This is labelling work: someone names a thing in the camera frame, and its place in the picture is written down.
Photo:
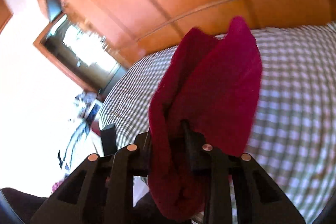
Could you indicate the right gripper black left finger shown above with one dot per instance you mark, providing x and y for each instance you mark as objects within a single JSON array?
[{"x": 100, "y": 189}]

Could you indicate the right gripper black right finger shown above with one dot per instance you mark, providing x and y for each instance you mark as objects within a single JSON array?
[{"x": 258, "y": 198}]

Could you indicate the red garment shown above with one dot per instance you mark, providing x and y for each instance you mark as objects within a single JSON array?
[{"x": 213, "y": 84}]

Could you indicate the green white checkered bedsheet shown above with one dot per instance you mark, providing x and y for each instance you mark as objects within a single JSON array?
[{"x": 293, "y": 137}]

